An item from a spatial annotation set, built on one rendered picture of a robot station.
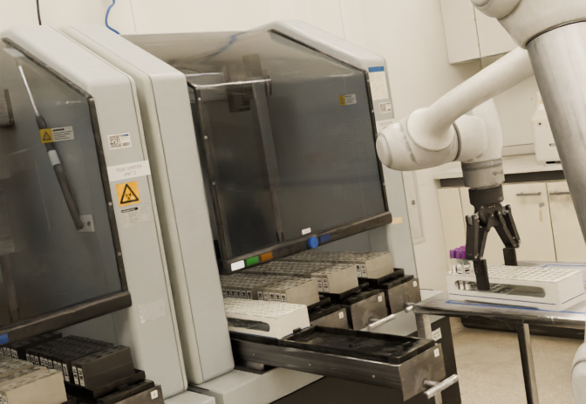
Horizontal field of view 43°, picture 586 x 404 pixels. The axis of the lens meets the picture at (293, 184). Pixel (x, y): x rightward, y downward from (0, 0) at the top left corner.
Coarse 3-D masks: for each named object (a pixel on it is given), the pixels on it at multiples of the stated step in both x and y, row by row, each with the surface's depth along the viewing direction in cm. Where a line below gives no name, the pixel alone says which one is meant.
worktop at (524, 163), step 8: (504, 160) 428; (512, 160) 420; (520, 160) 412; (528, 160) 404; (456, 168) 422; (504, 168) 379; (512, 168) 375; (520, 168) 372; (528, 168) 369; (536, 168) 366; (544, 168) 363; (552, 168) 360; (560, 168) 357; (440, 176) 408; (448, 176) 404; (456, 176) 401
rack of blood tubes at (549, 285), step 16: (448, 272) 173; (496, 272) 166; (512, 272) 163; (528, 272) 161; (544, 272) 159; (560, 272) 157; (576, 272) 154; (448, 288) 172; (496, 288) 166; (512, 288) 170; (528, 288) 167; (544, 288) 152; (560, 288) 150; (576, 288) 154; (512, 304) 159; (528, 304) 156; (544, 304) 153; (560, 304) 150
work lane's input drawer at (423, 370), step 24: (240, 336) 174; (288, 336) 165; (312, 336) 167; (336, 336) 164; (360, 336) 160; (384, 336) 155; (408, 336) 151; (264, 360) 167; (288, 360) 161; (312, 360) 155; (336, 360) 150; (360, 360) 144; (384, 360) 141; (408, 360) 139; (432, 360) 144; (384, 384) 141; (408, 384) 139; (432, 384) 140
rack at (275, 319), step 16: (224, 304) 187; (240, 304) 184; (256, 304) 180; (272, 304) 179; (288, 304) 175; (240, 320) 182; (256, 320) 169; (272, 320) 165; (288, 320) 166; (304, 320) 170; (272, 336) 166
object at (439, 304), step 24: (504, 264) 199; (528, 264) 195; (552, 264) 190; (576, 264) 186; (432, 312) 169; (456, 312) 164; (480, 312) 159; (504, 312) 155; (528, 312) 153; (552, 312) 150; (576, 312) 147; (432, 336) 174; (528, 336) 202; (528, 360) 202; (528, 384) 203
